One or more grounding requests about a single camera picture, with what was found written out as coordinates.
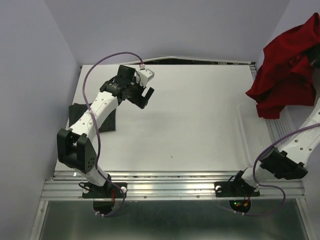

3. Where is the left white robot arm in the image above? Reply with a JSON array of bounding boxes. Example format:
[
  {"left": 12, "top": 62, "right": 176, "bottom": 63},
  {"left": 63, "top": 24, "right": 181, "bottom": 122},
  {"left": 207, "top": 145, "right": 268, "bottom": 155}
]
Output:
[{"left": 57, "top": 65, "right": 155, "bottom": 198}]

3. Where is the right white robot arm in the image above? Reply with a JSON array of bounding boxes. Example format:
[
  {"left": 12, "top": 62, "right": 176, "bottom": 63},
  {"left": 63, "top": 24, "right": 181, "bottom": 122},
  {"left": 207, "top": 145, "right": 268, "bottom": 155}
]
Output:
[{"left": 230, "top": 101, "right": 320, "bottom": 195}]

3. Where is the white plastic basket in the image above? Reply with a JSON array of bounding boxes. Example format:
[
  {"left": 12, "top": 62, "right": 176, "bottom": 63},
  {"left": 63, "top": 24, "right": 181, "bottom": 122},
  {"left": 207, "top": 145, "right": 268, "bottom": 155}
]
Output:
[{"left": 237, "top": 103, "right": 296, "bottom": 167}]

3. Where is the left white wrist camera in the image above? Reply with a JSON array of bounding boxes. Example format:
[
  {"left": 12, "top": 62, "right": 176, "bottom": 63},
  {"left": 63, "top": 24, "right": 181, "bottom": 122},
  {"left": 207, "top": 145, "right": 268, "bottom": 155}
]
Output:
[{"left": 137, "top": 68, "right": 155, "bottom": 88}]

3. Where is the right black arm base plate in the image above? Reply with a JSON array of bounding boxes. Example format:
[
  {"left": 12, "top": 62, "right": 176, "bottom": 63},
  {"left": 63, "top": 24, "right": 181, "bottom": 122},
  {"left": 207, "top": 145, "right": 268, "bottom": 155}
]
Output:
[{"left": 214, "top": 181, "right": 261, "bottom": 198}]

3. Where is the red skirt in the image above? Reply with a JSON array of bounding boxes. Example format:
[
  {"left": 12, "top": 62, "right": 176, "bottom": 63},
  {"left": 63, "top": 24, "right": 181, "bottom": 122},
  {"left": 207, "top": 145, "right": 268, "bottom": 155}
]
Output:
[{"left": 246, "top": 12, "right": 320, "bottom": 119}]

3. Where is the dark grey dotted skirt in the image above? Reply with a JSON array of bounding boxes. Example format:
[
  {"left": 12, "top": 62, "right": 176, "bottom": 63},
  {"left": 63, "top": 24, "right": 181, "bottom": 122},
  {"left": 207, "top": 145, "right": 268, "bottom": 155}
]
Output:
[{"left": 68, "top": 103, "right": 116, "bottom": 133}]

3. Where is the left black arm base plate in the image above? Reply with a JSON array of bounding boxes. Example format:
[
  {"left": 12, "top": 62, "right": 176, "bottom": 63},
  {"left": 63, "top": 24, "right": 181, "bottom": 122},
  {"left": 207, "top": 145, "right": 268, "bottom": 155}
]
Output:
[{"left": 78, "top": 182, "right": 123, "bottom": 199}]

